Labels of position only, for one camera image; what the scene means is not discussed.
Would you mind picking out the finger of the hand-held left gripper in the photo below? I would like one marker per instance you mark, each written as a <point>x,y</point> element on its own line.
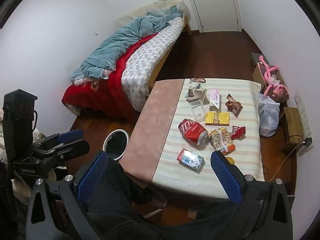
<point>75,148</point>
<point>71,134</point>

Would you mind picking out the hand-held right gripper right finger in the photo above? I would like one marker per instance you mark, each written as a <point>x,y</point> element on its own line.
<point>225,177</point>

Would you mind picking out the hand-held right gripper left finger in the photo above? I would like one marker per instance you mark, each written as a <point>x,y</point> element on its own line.
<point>93,177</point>

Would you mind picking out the white round trash bin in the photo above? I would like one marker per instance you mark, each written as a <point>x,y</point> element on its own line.
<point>106,142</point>

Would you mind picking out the orange nut snack bag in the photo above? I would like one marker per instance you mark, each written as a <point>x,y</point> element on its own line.
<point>221,140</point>

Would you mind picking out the brown snack wrapper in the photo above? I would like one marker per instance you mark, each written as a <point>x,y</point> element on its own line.
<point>233,106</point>

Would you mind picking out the cream cookie wrapper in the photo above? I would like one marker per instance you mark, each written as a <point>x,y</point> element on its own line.
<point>193,93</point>

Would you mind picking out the small yellow fruit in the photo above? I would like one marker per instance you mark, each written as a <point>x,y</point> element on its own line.
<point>230,160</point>

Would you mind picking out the small milk carton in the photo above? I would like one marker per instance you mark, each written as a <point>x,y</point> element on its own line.
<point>191,158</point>

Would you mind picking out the small red wrapper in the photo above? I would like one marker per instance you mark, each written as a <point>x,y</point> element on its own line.
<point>237,132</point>

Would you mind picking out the red blanket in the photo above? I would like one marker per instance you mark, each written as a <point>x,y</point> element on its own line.
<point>100,92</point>

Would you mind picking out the pink garment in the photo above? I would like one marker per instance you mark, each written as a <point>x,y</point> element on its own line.
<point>82,80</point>

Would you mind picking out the crushed red soda can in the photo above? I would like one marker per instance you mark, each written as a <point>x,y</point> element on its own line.
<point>191,130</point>

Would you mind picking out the yellow flat box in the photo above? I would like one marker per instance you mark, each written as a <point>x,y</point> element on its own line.
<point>217,118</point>

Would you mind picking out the white table leg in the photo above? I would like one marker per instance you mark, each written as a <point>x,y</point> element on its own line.
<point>156,206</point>

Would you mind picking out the clear plastic container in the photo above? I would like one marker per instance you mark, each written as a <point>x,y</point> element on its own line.
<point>198,110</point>

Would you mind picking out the white plastic bag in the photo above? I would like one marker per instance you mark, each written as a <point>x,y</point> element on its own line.
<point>268,117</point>

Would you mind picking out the pink white carton box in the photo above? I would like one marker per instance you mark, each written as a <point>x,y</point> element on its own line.
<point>215,98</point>

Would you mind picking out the small wooden box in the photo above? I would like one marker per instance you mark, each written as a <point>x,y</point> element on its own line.
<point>292,127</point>

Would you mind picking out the pink table cloth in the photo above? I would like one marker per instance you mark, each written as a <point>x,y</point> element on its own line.
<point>155,120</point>

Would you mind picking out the black charger plug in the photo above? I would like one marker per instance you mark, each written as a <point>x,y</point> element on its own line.
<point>308,141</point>

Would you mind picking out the small printed paper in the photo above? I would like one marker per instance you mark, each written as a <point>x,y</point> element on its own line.
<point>197,80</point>

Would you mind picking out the pink plush toy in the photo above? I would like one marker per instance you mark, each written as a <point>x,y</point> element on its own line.
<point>275,90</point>

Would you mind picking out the cardboard box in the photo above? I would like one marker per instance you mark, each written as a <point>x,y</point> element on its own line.
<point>257,76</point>

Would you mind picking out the blue-green quilt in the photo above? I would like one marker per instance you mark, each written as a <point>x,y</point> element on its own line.
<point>120,40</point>

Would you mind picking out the grey white checkered sheet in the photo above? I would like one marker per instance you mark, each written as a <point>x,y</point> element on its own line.
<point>150,62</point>

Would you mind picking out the cream headboard cloth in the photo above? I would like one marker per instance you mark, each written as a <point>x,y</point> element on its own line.
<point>155,5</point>

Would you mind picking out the white door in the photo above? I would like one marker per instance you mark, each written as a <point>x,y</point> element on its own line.
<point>215,5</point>

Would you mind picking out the wall socket panel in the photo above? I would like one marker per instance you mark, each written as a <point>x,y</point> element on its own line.
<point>303,120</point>

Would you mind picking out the wooden bed frame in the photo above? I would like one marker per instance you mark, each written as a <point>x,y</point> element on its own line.
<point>160,63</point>

